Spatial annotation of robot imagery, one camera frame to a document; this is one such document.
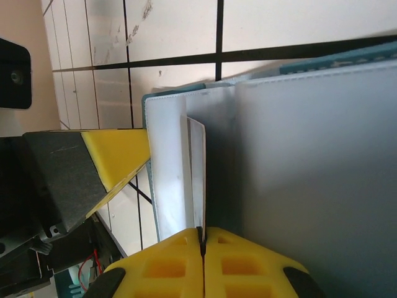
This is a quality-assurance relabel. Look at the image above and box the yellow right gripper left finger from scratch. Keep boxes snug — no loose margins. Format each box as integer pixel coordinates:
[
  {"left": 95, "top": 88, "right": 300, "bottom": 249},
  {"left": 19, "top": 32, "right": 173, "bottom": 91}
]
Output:
[{"left": 86, "top": 227, "right": 206, "bottom": 298}]

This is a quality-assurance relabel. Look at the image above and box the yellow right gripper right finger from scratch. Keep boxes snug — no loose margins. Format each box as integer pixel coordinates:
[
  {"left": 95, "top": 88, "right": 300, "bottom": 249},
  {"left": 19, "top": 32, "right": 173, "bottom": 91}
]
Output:
[{"left": 203, "top": 226, "right": 327, "bottom": 298}]

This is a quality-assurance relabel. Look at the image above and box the black credit card with chip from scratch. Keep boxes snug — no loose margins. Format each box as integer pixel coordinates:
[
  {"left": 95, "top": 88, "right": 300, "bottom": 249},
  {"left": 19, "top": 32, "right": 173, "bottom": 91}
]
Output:
[{"left": 185, "top": 117, "right": 208, "bottom": 242}]

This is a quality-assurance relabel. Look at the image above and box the blue card holder with sleeves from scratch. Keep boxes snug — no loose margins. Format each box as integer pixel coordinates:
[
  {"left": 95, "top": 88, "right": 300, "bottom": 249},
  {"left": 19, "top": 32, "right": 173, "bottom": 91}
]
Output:
[{"left": 141, "top": 41, "right": 397, "bottom": 298}]

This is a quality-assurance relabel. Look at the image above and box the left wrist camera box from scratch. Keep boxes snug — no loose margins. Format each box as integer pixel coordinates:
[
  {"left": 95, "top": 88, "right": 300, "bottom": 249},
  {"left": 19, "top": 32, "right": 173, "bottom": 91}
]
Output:
[{"left": 0, "top": 37, "right": 33, "bottom": 110}]

